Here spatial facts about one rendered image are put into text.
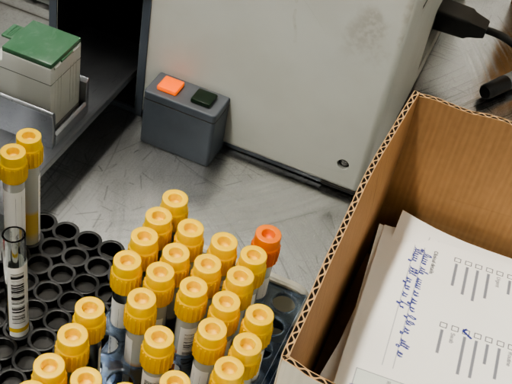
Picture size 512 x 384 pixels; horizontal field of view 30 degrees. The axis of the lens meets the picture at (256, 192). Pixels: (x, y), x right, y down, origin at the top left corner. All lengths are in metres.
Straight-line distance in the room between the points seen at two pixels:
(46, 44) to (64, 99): 0.04
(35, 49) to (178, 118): 0.13
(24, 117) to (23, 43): 0.05
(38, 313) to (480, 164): 0.29
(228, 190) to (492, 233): 0.20
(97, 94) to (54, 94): 0.07
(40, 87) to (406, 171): 0.25
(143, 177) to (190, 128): 0.05
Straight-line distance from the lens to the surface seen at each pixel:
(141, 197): 0.71
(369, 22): 0.66
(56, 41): 0.67
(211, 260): 0.51
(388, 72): 0.67
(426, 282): 0.61
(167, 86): 0.73
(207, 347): 0.48
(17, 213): 0.60
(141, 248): 0.52
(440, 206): 0.66
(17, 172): 0.57
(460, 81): 0.91
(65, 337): 0.48
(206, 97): 0.72
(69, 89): 0.69
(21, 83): 0.67
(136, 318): 0.49
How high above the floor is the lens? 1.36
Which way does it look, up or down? 42 degrees down
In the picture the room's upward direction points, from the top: 12 degrees clockwise
